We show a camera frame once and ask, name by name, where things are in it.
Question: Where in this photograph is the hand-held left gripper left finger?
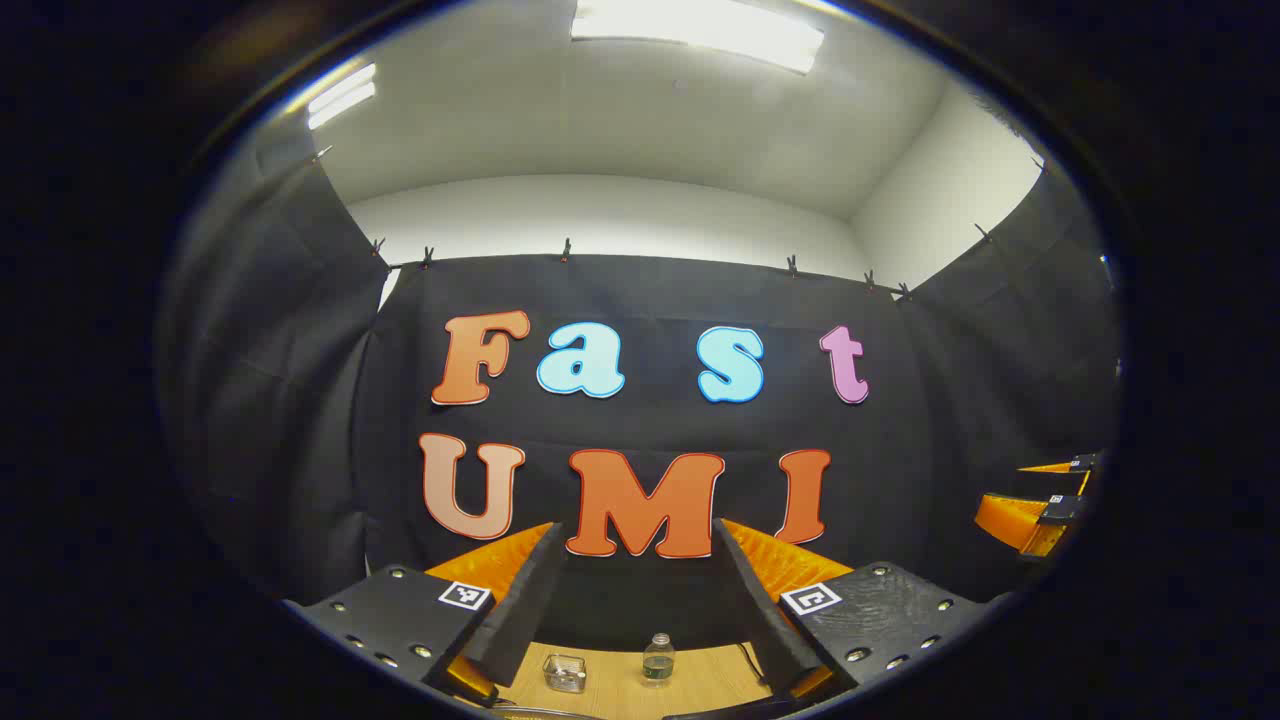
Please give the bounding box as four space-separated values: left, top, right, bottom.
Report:
285 520 568 706

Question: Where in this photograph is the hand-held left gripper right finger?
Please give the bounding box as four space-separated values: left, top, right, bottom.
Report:
712 518 1011 701

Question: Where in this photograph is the clear plastic water bottle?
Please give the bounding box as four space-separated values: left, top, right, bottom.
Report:
642 632 676 689

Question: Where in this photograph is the small ceiling light panel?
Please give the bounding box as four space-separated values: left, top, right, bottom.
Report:
305 62 379 131

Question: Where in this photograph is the large ceiling light panel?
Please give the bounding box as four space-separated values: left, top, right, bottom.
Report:
570 0 826 76

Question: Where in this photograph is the metal wire basket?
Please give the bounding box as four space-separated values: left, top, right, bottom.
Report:
542 653 588 694

